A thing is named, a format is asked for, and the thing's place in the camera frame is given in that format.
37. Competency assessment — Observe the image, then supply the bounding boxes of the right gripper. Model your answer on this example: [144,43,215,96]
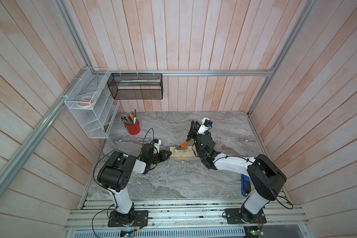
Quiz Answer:
[188,121,206,159]

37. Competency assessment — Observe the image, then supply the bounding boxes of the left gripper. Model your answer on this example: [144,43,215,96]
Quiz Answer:
[149,150,172,165]

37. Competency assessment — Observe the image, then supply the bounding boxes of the orange black claw hammer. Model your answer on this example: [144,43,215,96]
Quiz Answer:
[175,132,196,150]

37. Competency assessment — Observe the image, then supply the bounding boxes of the wooden block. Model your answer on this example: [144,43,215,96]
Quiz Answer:
[170,146,197,160]

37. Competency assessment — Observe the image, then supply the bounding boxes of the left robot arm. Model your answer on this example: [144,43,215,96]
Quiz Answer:
[96,143,172,224]

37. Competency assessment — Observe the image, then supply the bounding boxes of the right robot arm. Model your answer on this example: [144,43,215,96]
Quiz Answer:
[182,118,287,224]

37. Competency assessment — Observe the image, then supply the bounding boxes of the red pen cup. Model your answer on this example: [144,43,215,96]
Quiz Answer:
[125,121,141,135]

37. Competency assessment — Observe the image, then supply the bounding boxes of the pens and pencils bundle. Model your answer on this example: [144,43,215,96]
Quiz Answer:
[120,109,138,126]

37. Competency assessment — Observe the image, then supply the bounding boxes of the black mesh basket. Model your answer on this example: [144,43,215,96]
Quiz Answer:
[107,72,164,100]

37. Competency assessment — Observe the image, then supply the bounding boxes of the blue object on table edge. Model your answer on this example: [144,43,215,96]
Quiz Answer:
[241,175,251,197]

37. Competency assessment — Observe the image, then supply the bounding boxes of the tape roll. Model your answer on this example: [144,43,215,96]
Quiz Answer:
[76,95,96,109]

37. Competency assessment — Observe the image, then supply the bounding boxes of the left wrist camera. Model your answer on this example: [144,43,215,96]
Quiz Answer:
[151,139,162,154]

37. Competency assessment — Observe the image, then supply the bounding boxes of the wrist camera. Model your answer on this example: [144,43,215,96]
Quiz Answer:
[151,139,162,154]
[198,118,213,134]

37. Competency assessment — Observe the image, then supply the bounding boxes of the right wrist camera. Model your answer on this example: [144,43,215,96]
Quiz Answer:
[198,118,213,134]

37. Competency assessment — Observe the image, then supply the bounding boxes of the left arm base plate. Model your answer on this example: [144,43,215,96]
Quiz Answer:
[108,210,149,228]

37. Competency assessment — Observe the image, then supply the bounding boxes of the white wire mesh shelf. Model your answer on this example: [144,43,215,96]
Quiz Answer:
[64,67,119,139]

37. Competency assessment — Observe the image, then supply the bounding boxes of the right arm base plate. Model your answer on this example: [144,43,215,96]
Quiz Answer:
[224,208,267,225]

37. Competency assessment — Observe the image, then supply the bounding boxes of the horizontal aluminium rail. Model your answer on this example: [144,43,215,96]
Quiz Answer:
[92,68,274,77]

